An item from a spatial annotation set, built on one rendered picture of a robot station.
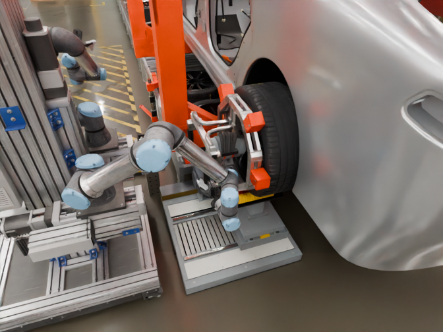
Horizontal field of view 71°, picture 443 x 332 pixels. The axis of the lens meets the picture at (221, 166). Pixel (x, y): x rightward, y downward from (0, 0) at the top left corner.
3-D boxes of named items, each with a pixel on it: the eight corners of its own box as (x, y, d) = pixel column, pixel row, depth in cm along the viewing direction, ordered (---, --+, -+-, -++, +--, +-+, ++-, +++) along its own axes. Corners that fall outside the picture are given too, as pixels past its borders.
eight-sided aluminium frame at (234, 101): (256, 207, 181) (266, 128, 146) (245, 210, 179) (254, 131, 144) (225, 153, 220) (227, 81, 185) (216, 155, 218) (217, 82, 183)
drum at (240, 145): (245, 159, 182) (247, 140, 173) (211, 166, 177) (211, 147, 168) (236, 146, 193) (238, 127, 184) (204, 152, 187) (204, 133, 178)
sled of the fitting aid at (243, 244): (287, 238, 225) (289, 230, 219) (240, 251, 215) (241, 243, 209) (258, 192, 261) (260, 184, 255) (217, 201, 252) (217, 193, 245)
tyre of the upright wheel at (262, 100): (325, 129, 145) (267, 59, 186) (280, 138, 139) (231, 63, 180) (293, 210, 193) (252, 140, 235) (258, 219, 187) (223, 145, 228)
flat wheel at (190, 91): (153, 97, 346) (151, 77, 331) (200, 81, 380) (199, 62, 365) (190, 121, 309) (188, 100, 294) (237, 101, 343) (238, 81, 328)
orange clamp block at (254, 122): (260, 131, 157) (265, 124, 149) (245, 134, 155) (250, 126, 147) (256, 118, 159) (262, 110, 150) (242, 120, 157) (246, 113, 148)
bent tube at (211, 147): (246, 145, 160) (247, 128, 153) (210, 152, 155) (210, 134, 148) (234, 128, 172) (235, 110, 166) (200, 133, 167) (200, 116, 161)
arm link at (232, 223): (242, 218, 133) (240, 230, 138) (233, 200, 141) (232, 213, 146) (225, 222, 131) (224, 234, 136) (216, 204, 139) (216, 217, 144)
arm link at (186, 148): (146, 122, 130) (227, 184, 151) (139, 136, 122) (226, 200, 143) (163, 105, 125) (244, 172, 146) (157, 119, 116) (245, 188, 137)
